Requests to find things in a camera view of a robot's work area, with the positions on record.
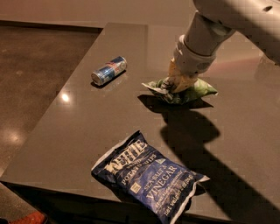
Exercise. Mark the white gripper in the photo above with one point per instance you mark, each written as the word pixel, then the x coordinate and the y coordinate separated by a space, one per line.
pixel 192 62

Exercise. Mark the green jalapeno chip bag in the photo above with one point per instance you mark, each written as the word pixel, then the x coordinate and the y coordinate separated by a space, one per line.
pixel 162 89

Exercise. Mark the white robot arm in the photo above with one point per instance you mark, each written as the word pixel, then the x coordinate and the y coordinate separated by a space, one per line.
pixel 216 21

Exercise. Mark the blue silver redbull can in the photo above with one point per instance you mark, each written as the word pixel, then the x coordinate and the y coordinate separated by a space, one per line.
pixel 109 71

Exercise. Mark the blue kettle vinegar chip bag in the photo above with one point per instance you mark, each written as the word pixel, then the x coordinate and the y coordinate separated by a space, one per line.
pixel 148 176

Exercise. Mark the red object at bottom edge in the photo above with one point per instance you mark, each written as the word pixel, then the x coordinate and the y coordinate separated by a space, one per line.
pixel 32 218

